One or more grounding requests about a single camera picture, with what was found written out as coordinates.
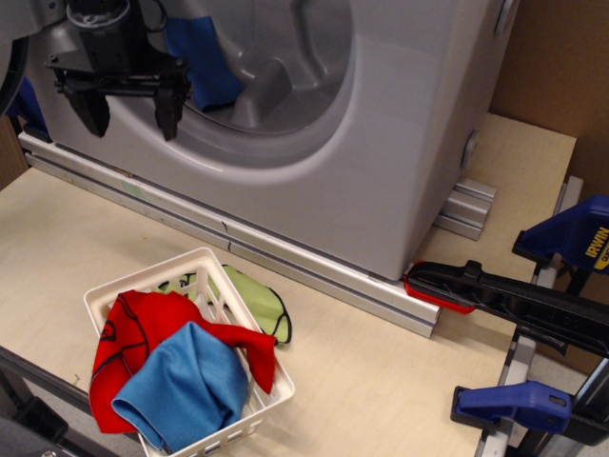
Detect short aluminium rail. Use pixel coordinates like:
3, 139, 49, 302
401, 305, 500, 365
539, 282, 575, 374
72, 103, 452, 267
434, 178, 497, 241

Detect blue clamp lower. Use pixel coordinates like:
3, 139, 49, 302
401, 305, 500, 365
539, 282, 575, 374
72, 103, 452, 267
450, 381, 608, 447

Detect long aluminium rail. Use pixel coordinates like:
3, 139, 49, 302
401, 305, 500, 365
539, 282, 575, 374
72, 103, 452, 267
18, 133, 440, 337

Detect green cloth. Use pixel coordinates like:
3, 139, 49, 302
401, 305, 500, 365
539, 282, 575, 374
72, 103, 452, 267
153, 265, 292, 345

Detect brown cardboard panel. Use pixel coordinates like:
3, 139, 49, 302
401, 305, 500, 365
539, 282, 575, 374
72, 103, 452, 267
491, 1, 608, 195

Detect light blue cloth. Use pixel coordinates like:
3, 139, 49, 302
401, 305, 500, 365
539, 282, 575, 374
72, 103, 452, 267
111, 323, 248, 453

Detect blue Irwin clamp upper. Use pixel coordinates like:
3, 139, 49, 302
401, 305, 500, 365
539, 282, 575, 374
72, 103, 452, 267
512, 195, 608, 275

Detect grey toy washing machine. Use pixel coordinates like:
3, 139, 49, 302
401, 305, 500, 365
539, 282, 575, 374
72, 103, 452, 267
28, 1, 518, 280

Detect black metal table frame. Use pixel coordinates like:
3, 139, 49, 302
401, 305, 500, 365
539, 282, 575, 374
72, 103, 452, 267
1, 348, 144, 456

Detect washing machine door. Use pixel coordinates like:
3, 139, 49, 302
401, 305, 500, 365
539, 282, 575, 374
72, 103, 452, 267
1, 0, 66, 115

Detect black red bar clamp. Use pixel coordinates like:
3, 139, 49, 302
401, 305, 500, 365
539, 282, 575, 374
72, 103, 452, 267
404, 260, 608, 358

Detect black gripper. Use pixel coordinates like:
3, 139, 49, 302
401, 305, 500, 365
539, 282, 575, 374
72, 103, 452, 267
46, 7, 189, 141

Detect dark blue cloth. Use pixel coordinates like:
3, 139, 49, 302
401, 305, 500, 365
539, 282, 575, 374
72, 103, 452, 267
165, 16, 244, 112

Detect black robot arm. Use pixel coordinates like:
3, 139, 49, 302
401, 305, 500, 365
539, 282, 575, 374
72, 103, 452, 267
46, 1, 190, 141

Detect red printed cloth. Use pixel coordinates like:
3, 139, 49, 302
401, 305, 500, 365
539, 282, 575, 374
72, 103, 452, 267
89, 290, 276, 434

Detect white plastic basket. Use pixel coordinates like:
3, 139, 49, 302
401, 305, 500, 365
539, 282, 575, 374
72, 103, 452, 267
84, 248, 295, 456

